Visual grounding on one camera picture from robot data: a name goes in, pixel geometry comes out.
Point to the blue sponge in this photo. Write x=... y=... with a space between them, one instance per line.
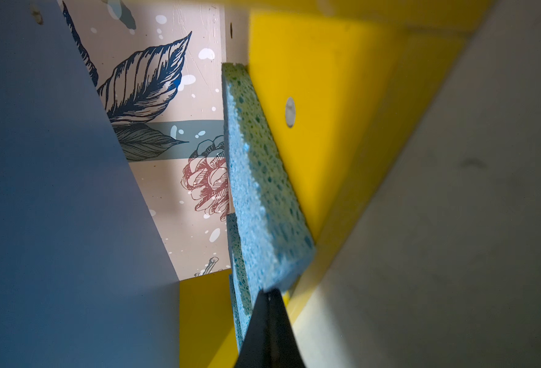
x=234 y=306
x=241 y=287
x=277 y=245

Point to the yellow shelf unit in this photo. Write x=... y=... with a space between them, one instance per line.
x=114 y=187

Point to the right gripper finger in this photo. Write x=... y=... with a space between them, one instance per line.
x=269 y=341

